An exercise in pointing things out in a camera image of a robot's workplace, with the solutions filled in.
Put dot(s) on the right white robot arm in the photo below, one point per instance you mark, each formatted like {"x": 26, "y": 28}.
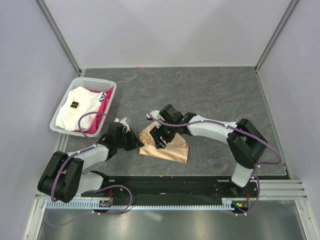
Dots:
{"x": 246, "y": 143}

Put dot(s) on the light blue cable duct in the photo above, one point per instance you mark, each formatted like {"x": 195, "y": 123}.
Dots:
{"x": 96, "y": 204}

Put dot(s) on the white cloth with logo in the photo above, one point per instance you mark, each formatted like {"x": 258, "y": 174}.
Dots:
{"x": 78, "y": 101}

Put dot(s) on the aluminium frame post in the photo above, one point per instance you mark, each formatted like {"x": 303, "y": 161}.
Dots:
{"x": 276, "y": 33}
{"x": 58, "y": 35}

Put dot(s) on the right aluminium frame post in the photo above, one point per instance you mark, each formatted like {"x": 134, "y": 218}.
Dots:
{"x": 276, "y": 33}

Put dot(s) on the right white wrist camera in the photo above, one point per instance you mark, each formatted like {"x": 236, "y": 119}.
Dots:
{"x": 154, "y": 115}

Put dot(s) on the pink cloth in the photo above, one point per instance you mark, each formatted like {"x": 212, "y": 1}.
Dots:
{"x": 91, "y": 122}

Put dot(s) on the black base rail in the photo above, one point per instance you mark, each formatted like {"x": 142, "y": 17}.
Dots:
{"x": 172, "y": 190}

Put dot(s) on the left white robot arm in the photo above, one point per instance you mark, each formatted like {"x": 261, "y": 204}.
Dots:
{"x": 63, "y": 176}

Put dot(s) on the peach satin napkin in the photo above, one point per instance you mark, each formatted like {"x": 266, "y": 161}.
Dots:
{"x": 175, "y": 151}

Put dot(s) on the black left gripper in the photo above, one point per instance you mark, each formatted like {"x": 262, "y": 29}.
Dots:
{"x": 135, "y": 142}

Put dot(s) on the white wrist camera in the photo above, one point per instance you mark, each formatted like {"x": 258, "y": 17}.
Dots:
{"x": 154, "y": 115}
{"x": 124, "y": 122}

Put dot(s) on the left aluminium frame post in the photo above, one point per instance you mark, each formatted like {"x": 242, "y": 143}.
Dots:
{"x": 58, "y": 35}

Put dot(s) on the white plastic basket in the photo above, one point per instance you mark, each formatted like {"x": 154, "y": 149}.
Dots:
{"x": 91, "y": 84}

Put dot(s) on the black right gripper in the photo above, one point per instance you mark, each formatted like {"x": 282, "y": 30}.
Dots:
{"x": 157, "y": 133}

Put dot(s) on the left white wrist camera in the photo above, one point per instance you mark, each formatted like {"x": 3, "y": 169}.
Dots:
{"x": 124, "y": 122}

